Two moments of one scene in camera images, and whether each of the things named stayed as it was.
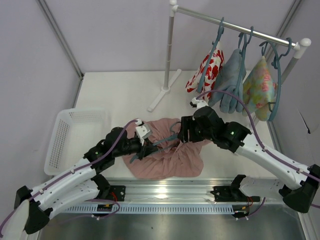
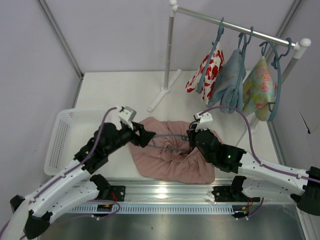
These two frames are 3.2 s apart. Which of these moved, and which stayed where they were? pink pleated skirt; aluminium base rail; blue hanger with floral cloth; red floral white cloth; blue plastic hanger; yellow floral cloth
Moved: blue plastic hanger; pink pleated skirt
Stayed: blue hanger with floral cloth; yellow floral cloth; red floral white cloth; aluminium base rail
